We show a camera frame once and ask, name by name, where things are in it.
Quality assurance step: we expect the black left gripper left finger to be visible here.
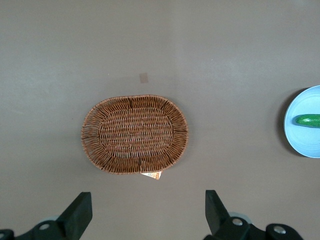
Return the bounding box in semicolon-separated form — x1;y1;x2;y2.
13;191;93;240

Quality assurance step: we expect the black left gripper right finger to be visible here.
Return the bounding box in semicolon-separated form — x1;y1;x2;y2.
204;189;252;240

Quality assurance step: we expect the orange paper tag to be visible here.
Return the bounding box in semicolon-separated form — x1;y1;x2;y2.
140;171;163;181

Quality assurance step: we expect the brown oval wicker basket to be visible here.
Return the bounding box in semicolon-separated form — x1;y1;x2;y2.
80;94;189;175

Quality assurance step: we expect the light blue round plate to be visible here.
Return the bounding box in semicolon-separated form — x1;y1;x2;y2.
283;84;320;159

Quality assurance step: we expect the green cucumber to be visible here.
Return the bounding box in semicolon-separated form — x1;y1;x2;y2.
294;113;320;129

